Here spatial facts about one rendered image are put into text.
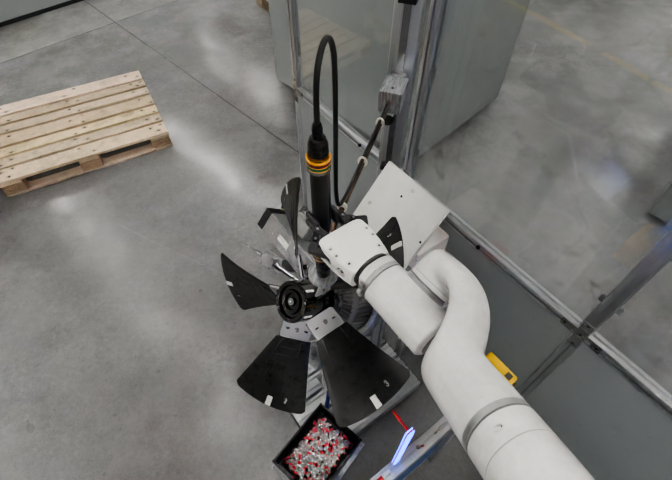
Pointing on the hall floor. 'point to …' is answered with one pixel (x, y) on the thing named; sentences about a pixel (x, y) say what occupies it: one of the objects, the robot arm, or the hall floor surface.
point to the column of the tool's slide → (404, 66)
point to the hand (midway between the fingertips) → (322, 217)
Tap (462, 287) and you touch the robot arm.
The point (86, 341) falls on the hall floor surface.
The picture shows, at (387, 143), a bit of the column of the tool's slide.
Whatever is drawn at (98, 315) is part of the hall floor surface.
